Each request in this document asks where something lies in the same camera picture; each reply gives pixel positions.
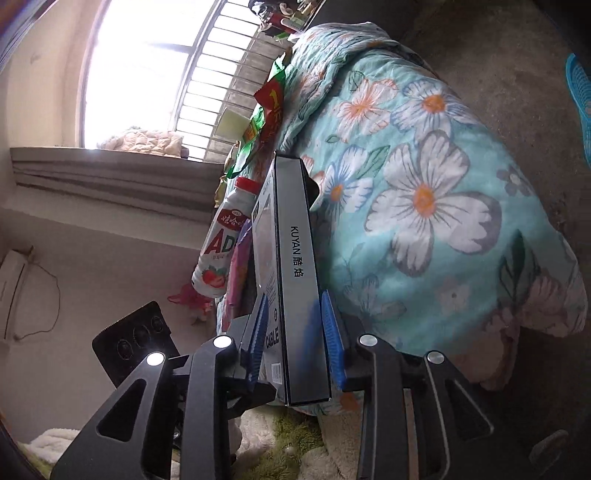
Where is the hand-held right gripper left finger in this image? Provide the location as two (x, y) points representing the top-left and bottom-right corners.
(50, 293), (278, 480)

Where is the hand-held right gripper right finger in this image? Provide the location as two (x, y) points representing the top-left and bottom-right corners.
(320, 291), (497, 480)

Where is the pink snack packet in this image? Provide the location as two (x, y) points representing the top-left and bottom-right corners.
(222, 219), (254, 324)

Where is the grey cable box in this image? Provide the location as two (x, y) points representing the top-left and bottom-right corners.
(249, 154), (333, 408)

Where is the blue plastic basket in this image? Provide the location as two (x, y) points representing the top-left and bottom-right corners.
(566, 53), (591, 167)

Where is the red plastic bag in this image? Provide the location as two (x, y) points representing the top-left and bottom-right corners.
(167, 284), (215, 319)

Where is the strawberry milk bottle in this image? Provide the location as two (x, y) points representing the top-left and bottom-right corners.
(191, 176), (262, 296)

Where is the fluffy green white robe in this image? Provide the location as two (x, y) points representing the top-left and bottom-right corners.
(18, 401), (370, 480)

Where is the grey curtain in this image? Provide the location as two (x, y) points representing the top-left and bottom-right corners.
(10, 147), (227, 217)

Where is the floral teal blanket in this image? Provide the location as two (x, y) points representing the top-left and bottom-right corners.
(215, 21), (588, 416)

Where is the beige quilted jacket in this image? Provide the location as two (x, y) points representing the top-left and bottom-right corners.
(97, 129), (190, 160)

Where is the white paper cup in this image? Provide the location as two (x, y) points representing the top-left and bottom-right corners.
(217, 107), (247, 138)

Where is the metal window railing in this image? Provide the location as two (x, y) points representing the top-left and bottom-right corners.
(171, 0), (296, 162)

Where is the thin dark wall cable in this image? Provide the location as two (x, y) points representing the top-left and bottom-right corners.
(14, 265), (62, 342)

